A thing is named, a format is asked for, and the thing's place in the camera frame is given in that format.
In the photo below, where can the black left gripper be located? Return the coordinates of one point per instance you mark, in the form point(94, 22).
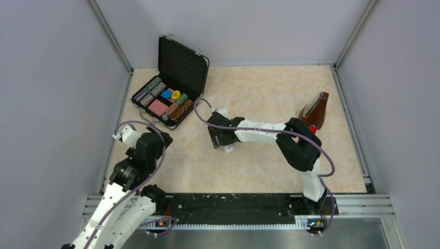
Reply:
point(167, 139)

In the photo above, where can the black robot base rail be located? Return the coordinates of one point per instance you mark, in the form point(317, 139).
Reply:
point(244, 211)

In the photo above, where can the white remote control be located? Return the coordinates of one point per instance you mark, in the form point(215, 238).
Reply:
point(229, 148)

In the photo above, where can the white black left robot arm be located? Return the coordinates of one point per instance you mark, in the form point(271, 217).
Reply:
point(127, 200)

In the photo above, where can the purple chip row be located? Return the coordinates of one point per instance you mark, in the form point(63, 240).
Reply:
point(147, 89)

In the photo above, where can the yellow big blind chip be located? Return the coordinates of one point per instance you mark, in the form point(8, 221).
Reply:
point(175, 95)

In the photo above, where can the orange black chip row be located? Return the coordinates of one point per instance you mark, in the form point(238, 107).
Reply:
point(178, 114)

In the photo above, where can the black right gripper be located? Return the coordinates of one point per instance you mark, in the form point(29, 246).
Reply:
point(215, 135)

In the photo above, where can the black poker chip case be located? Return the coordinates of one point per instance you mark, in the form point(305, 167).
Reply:
point(180, 68)

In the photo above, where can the brown wooden metronome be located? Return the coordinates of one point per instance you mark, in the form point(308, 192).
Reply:
point(314, 113)

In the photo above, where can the colourful toy brick stack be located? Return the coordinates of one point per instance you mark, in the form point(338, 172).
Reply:
point(313, 129)

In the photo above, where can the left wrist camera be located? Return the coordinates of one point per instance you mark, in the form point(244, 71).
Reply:
point(127, 135)

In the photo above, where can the red green chip row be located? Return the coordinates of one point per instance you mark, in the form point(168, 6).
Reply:
point(174, 107)

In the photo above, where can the blue tan chip row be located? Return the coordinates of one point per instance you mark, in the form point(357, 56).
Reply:
point(153, 94)

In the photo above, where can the blue round dealer chip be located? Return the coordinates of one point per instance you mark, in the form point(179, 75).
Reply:
point(166, 94)

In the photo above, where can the pink playing card deck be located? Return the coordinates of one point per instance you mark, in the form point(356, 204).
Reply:
point(157, 107)

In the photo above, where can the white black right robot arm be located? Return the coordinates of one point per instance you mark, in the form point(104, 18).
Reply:
point(300, 147)

